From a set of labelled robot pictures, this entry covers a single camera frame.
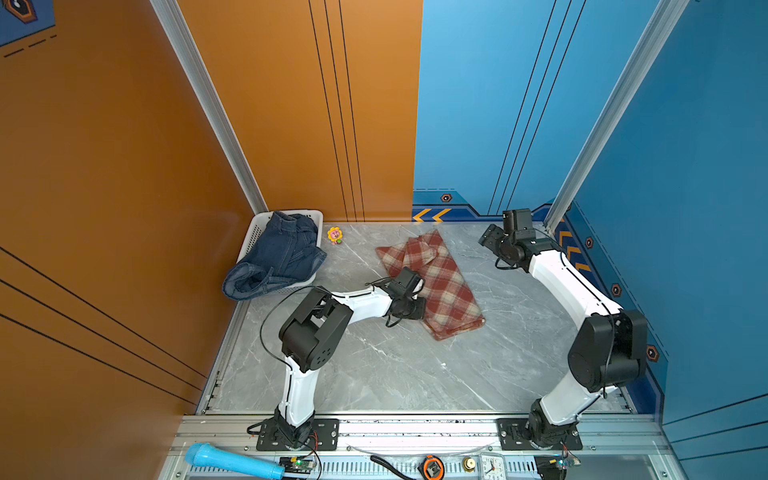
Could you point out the small green circuit board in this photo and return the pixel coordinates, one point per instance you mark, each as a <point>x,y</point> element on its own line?
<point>302,465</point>

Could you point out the dark blue denim skirt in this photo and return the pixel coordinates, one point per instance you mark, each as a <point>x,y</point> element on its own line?
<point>276,258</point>

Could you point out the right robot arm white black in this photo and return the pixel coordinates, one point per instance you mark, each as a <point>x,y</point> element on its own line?
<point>609,350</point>

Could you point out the small round brass object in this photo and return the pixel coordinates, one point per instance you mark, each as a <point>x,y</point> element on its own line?
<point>469,464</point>

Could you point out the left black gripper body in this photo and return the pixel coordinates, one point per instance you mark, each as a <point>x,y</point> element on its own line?
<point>412,308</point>

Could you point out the white plastic laundry basket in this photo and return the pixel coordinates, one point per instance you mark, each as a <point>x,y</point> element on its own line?
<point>258,231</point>

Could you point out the red plaid skirt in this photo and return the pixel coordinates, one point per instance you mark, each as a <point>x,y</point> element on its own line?
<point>451,308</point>

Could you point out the yellow flower pink bear toy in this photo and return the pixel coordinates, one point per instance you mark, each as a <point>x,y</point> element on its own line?
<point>335,235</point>

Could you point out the small white clock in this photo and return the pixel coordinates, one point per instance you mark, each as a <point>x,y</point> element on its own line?
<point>492,467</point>

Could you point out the aluminium front rail frame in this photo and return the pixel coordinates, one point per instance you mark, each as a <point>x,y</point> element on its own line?
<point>615,446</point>

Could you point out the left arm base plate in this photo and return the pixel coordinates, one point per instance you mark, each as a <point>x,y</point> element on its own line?
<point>318,434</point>

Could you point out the orange black tape measure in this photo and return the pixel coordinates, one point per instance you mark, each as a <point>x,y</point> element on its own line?
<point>432,468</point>

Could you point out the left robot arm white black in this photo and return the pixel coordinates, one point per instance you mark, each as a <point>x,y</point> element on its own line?
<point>312,333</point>

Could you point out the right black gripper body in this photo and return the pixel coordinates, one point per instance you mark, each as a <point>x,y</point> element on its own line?
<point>496,242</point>

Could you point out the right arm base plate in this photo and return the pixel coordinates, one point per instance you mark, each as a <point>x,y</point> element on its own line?
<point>516,433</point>

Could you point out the blue microphone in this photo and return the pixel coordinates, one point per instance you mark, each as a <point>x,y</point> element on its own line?
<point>206,455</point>

